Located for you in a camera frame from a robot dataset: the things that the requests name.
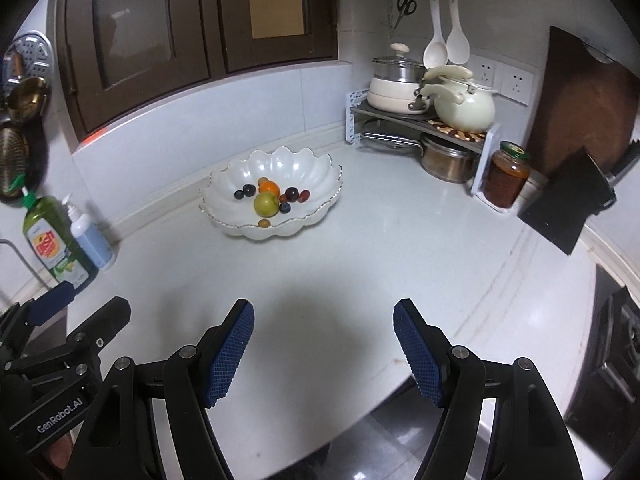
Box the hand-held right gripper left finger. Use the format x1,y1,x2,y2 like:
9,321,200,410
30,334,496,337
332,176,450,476
70,299,256,480

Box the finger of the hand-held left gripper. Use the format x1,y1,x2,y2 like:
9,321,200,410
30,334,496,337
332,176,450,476
0,281,76,346
65,296,132,361

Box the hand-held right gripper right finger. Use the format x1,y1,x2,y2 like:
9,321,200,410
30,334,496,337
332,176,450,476
392,299,583,480

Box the green apple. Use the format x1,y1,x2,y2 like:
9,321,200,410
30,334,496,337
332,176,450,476
253,192,280,217

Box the white scalloped bowl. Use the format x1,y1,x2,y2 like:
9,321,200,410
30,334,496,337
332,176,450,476
199,146,344,240

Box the person's left hand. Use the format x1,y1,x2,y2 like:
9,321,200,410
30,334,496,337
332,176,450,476
44,435,76,478

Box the green dish soap bottle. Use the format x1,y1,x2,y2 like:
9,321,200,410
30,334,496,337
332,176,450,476
20,187,98,291

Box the steel faucet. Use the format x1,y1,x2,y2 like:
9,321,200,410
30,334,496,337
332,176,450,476
0,239,51,291

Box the white blue pump bottle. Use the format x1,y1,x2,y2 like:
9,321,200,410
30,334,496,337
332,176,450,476
62,194,117,272

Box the glass jar of sauce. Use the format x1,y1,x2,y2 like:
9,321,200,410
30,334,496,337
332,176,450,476
482,141,532,209

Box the black gas stove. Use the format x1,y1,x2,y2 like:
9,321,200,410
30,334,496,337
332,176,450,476
562,265,640,471

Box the stainless steel pot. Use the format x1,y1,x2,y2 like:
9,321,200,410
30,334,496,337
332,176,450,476
420,132,480,182

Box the brass ladle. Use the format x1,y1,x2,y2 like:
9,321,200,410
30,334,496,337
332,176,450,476
7,55,51,123

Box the white grey corner shelf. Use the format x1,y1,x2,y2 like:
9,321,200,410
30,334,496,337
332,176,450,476
345,90,502,197

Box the glass pan lid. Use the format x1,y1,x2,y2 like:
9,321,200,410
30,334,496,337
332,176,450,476
357,130,423,153

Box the patterned trivet mat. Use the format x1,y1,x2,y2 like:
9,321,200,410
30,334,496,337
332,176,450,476
429,119,488,143

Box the cream ceramic pot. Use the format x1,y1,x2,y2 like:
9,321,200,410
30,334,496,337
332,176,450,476
434,79,499,133

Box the cream frying pan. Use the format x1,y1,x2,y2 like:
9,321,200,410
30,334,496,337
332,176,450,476
367,85,463,112

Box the white saucepan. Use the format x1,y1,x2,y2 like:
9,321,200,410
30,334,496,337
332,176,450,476
370,66,473,98

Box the brown framed glass door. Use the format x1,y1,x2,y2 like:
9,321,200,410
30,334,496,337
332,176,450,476
200,0,338,75
55,0,211,143

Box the brown wooden cutting board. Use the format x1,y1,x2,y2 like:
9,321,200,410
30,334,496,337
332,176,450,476
525,26,640,181

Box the white plastic spoon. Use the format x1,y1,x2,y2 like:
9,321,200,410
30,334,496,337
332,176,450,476
423,0,449,68
446,0,472,65

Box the black scissors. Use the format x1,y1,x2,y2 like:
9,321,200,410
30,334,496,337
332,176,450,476
387,0,418,36

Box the white wall socket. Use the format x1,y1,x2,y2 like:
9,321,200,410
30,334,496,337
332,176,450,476
497,64,535,107
470,56,501,88

